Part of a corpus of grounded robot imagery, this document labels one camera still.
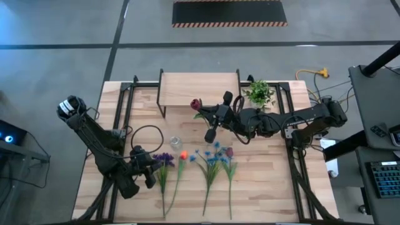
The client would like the short ribbed glass jar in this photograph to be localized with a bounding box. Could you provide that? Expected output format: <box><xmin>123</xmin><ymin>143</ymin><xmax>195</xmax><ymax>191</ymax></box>
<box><xmin>169</xmin><ymin>136</ymin><xmax>183</xmax><ymax>150</ymax></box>

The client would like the black remote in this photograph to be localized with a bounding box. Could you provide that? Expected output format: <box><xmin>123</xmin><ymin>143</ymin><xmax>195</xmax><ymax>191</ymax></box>
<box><xmin>370</xmin><ymin>124</ymin><xmax>388</xmax><ymax>138</ymax></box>

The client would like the black round pole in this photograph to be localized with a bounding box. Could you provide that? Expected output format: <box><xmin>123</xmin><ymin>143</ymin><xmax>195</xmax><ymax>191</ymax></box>
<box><xmin>361</xmin><ymin>40</ymin><xmax>400</xmax><ymax>78</ymax></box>

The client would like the grey desk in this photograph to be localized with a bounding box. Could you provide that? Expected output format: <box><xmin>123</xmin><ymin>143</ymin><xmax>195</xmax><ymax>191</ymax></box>
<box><xmin>356</xmin><ymin>146</ymin><xmax>400</xmax><ymax>225</ymax></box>
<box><xmin>348</xmin><ymin>64</ymin><xmax>400</xmax><ymax>151</ymax></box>

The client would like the black support bar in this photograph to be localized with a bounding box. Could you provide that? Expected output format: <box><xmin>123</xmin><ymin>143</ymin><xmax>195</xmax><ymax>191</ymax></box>
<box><xmin>322</xmin><ymin>130</ymin><xmax>369</xmax><ymax>163</ymax></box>

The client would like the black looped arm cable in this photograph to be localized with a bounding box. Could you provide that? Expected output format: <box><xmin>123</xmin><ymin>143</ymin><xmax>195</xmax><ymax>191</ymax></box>
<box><xmin>130</xmin><ymin>124</ymin><xmax>165</xmax><ymax>156</ymax></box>

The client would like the black hazard striped floor mat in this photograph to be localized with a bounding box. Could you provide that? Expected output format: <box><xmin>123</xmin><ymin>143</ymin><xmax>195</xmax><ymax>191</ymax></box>
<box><xmin>171</xmin><ymin>0</ymin><xmax>288</xmax><ymax>28</ymax></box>

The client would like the green plant in white pot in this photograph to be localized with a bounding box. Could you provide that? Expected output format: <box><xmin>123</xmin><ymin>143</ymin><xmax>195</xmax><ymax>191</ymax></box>
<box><xmin>242</xmin><ymin>80</ymin><xmax>276</xmax><ymax>111</ymax></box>

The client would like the black handheld device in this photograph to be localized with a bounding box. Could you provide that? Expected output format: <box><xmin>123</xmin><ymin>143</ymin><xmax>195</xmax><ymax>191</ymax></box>
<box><xmin>388</xmin><ymin>124</ymin><xmax>400</xmax><ymax>148</ymax></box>

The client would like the dark red artificial tulip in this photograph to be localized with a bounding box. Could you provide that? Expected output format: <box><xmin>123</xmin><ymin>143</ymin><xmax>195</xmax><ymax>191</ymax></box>
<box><xmin>222</xmin><ymin>147</ymin><xmax>238</xmax><ymax>221</ymax></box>
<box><xmin>189</xmin><ymin>98</ymin><xmax>211</xmax><ymax>129</ymax></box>

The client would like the wooden shelf black metal frame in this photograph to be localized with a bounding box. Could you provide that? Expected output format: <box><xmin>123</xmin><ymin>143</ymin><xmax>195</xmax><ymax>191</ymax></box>
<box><xmin>156</xmin><ymin>68</ymin><xmax>242</xmax><ymax>119</ymax></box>

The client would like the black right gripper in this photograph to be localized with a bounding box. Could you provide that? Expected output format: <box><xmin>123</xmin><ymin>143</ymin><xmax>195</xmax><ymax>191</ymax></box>
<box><xmin>199</xmin><ymin>90</ymin><xmax>243</xmax><ymax>144</ymax></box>

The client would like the black keyboard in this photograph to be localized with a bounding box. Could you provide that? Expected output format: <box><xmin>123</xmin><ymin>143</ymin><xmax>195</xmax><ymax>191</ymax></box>
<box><xmin>365</xmin><ymin>160</ymin><xmax>400</xmax><ymax>200</ymax></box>

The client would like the yellow extension cord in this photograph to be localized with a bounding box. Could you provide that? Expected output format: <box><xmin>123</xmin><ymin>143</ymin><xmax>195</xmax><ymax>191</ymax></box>
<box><xmin>295</xmin><ymin>67</ymin><xmax>331</xmax><ymax>94</ymax></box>

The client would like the blue artificial flower sprig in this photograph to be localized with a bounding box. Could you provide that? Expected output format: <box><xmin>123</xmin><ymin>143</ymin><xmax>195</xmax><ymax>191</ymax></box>
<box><xmin>189</xmin><ymin>141</ymin><xmax>231</xmax><ymax>217</ymax></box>

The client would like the orange artificial tulip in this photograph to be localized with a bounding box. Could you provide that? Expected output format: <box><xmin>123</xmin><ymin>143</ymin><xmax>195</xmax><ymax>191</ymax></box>
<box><xmin>164</xmin><ymin>150</ymin><xmax>189</xmax><ymax>217</ymax></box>

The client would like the purple artificial flower bunch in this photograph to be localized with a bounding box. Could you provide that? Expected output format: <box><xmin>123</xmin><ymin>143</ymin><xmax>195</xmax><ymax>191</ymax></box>
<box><xmin>152</xmin><ymin>152</ymin><xmax>175</xmax><ymax>219</ymax></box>

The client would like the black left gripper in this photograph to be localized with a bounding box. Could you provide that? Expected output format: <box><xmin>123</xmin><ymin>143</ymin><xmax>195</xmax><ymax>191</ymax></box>
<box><xmin>129</xmin><ymin>145</ymin><xmax>164</xmax><ymax>189</ymax></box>

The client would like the black computer with blue light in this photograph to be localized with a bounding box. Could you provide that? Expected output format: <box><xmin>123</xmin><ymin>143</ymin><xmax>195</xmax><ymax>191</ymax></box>
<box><xmin>0</xmin><ymin>119</ymin><xmax>28</xmax><ymax>147</ymax></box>

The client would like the grey metal stand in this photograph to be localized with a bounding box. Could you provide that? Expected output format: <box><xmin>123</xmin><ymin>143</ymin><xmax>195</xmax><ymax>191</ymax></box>
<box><xmin>0</xmin><ymin>143</ymin><xmax>51</xmax><ymax>190</ymax></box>

